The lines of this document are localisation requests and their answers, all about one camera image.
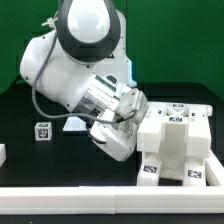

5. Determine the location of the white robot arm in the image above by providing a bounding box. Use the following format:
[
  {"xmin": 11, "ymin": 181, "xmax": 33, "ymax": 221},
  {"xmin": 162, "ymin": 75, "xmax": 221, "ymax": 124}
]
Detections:
[{"xmin": 20, "ymin": 0, "xmax": 147, "ymax": 161}]

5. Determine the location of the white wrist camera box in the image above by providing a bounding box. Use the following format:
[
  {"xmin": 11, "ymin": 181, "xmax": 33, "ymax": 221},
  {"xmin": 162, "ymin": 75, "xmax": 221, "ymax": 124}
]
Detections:
[{"xmin": 116, "ymin": 88, "xmax": 148, "ymax": 124}]

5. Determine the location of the white chair seat part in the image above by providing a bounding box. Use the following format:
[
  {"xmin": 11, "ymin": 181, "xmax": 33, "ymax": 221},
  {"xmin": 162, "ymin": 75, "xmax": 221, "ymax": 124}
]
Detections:
[{"xmin": 137, "ymin": 116, "xmax": 212, "ymax": 181}]

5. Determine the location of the white tag sheet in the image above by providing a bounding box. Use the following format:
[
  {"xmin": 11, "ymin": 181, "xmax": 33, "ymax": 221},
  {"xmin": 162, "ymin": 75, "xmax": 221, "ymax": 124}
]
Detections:
[{"xmin": 63, "ymin": 117, "xmax": 86, "ymax": 132}]

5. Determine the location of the white L-shaped fence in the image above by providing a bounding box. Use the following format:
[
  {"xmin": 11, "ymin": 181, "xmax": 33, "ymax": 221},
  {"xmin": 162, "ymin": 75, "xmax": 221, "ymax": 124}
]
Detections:
[{"xmin": 0, "ymin": 155, "xmax": 224, "ymax": 215}]

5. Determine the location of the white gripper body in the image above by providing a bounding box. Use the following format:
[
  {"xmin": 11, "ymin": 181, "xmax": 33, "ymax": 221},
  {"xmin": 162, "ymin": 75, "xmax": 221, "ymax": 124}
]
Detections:
[{"xmin": 87, "ymin": 109, "xmax": 143, "ymax": 161}]

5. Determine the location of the small white cube nut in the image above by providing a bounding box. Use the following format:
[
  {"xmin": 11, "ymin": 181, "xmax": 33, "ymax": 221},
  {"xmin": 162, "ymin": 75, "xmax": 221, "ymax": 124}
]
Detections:
[{"xmin": 35, "ymin": 122, "xmax": 52, "ymax": 141}]

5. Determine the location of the white chair back frame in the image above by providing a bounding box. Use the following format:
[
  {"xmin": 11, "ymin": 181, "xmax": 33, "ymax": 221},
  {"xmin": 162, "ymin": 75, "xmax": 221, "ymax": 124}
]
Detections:
[{"xmin": 137, "ymin": 102, "xmax": 213, "ymax": 158}]

